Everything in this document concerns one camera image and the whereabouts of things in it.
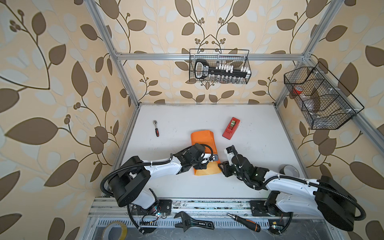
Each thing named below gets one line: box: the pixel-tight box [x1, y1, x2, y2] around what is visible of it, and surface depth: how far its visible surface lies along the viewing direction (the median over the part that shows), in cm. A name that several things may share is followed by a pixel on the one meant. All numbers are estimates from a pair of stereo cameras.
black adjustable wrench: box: [174, 211, 215, 232], surface depth 72 cm
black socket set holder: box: [194, 59, 251, 79], surface depth 84 cm
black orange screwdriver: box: [227, 212, 261, 232], surface depth 70 cm
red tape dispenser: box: [222, 117, 241, 140], surface depth 102 cm
